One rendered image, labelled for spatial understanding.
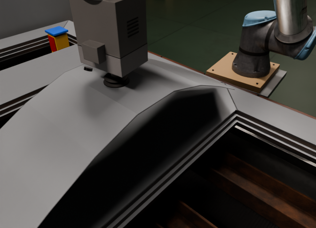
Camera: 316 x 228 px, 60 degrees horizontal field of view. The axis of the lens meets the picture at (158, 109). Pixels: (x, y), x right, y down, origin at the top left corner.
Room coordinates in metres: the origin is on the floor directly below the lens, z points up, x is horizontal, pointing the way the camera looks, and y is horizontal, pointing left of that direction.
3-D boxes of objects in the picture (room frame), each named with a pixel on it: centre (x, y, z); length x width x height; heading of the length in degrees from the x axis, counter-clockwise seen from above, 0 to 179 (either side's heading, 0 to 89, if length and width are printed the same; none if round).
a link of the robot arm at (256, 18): (1.01, -0.38, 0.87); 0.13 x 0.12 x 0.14; 45
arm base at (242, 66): (1.01, -0.38, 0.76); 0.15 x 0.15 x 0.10
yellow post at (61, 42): (0.97, 0.37, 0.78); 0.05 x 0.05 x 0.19; 48
